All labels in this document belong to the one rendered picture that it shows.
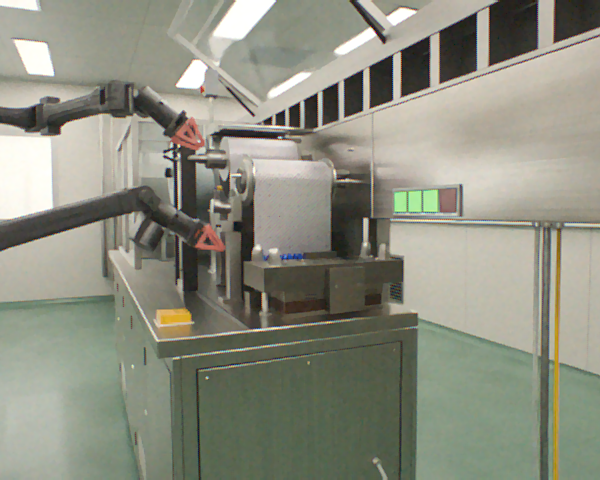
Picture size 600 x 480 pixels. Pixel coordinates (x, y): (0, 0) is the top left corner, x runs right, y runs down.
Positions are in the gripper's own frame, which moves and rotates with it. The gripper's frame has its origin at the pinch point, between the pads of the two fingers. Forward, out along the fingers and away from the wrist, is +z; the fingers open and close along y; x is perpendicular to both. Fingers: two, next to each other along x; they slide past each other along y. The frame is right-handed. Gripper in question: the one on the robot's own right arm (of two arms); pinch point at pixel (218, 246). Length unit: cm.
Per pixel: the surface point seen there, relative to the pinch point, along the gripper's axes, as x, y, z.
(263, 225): 11.4, 0.3, 7.8
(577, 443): 7, -26, 214
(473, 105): 50, 49, 19
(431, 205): 31, 36, 30
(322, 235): 18.3, 0.3, 25.0
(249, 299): -8.2, 2.5, 14.2
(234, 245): 3.1, -7.6, 5.7
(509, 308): 84, -153, 271
